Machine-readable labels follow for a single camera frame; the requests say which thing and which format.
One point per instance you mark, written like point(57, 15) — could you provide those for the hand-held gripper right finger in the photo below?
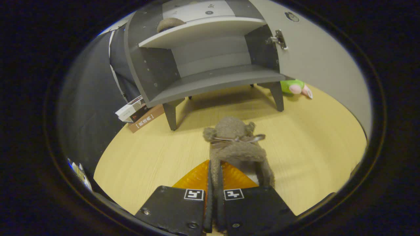
point(256, 209)

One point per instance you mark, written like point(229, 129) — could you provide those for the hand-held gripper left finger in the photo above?
point(177, 209)

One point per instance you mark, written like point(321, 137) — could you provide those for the brown fuzzy shoe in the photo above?
point(170, 23)
point(234, 154)

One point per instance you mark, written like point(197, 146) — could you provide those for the grey shoe cabinet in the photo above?
point(213, 78)

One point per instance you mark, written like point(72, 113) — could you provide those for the light grey shoe cabinet door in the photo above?
point(321, 59)

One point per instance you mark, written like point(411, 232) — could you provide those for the metal door hinge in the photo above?
point(279, 39)

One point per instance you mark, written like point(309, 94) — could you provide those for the brown book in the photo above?
point(147, 119)

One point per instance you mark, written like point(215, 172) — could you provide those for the black book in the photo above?
point(139, 114)

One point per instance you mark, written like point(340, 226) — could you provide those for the green and pink plush toy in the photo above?
point(290, 87)

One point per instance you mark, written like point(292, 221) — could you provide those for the black backdrop cloth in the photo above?
point(88, 98)

